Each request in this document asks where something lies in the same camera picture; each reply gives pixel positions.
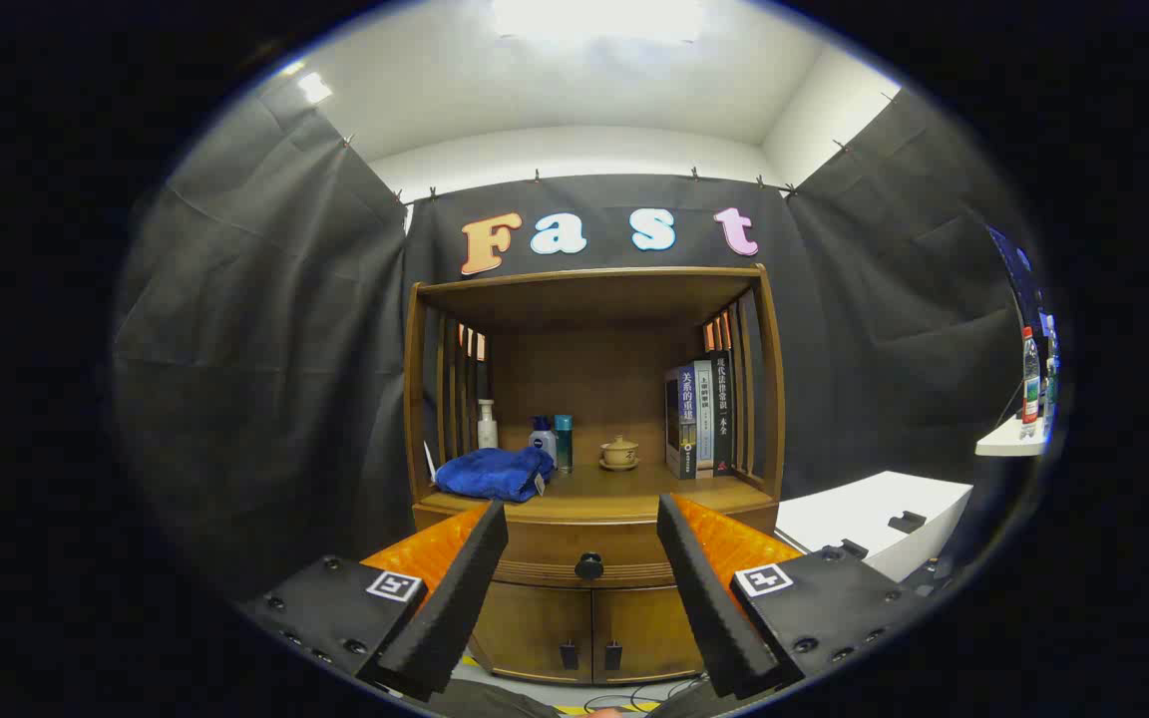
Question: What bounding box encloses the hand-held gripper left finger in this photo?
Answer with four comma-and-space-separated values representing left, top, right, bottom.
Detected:
240, 499, 511, 702

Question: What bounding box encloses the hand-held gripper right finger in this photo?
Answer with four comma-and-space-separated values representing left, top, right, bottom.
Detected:
656, 493, 945, 699

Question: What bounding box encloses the book with blue spine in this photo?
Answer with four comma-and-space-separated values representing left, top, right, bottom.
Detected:
664, 364, 700, 481

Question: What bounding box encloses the book with black spine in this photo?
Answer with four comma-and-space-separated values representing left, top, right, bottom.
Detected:
709, 349, 735, 476

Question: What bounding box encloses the white table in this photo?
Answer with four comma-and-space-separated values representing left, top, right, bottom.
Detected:
776, 471, 974, 584

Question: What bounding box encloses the wooden drawer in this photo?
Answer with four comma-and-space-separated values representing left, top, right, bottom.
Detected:
415, 504, 780, 589

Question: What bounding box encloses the black cable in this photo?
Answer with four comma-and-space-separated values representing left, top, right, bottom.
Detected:
584, 681, 705, 714

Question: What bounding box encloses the clear water bottle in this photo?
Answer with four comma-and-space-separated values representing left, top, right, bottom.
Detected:
1021, 327, 1042, 440

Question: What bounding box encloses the blue towel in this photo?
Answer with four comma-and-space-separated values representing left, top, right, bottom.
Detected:
433, 446, 556, 503

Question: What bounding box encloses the wooden cabinet door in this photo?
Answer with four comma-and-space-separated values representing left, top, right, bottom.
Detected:
465, 581, 593, 685
591, 586, 705, 684

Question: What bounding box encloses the white shelf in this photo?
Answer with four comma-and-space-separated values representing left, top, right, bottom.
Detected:
975, 414, 1049, 458

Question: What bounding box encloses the wooden cabinet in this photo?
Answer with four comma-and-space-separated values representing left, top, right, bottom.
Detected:
403, 264, 787, 687

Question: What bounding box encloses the black backdrop cloth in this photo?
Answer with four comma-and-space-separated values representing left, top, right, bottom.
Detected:
114, 75, 1044, 599

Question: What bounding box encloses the wooden countertop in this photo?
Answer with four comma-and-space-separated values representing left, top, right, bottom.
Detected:
418, 464, 778, 525

